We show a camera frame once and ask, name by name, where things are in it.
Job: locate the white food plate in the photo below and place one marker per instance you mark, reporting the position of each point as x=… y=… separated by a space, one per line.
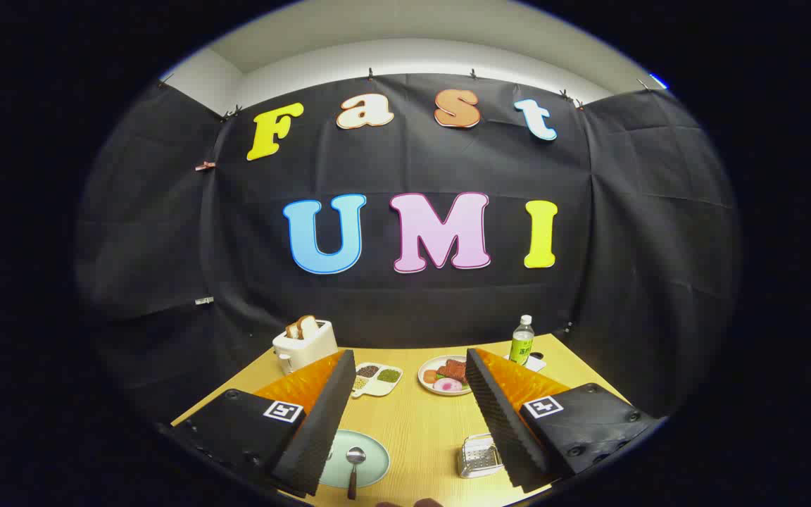
x=425 y=386

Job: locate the green label drink bottle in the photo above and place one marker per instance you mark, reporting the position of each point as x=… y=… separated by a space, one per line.
x=522 y=345

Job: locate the pink round food piece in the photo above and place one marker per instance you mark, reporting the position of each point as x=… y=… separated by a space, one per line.
x=448 y=385

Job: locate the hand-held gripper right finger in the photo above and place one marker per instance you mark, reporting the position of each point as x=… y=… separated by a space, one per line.
x=500 y=422

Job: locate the toast bread slice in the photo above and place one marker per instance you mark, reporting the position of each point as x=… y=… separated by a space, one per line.
x=292 y=331
x=308 y=326

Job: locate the white square coaster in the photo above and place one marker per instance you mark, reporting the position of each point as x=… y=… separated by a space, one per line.
x=536 y=365

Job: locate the orange food piece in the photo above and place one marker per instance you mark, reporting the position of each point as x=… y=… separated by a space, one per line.
x=430 y=376

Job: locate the black backdrop cloth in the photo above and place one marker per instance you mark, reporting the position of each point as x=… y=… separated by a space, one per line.
x=412 y=169

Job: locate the white toaster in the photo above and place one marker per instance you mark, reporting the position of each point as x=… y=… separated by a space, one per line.
x=307 y=348

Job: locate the brown meat slices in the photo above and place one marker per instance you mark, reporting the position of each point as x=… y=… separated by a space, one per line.
x=453 y=370

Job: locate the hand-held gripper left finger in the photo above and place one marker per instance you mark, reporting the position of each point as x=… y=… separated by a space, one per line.
x=321 y=422

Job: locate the white divided bean tray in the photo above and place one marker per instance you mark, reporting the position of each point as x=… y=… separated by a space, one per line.
x=377 y=384

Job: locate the metal spoon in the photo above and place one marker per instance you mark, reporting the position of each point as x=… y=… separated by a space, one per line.
x=355 y=456

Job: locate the mint green plate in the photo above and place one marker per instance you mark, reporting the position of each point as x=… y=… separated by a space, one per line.
x=374 y=454

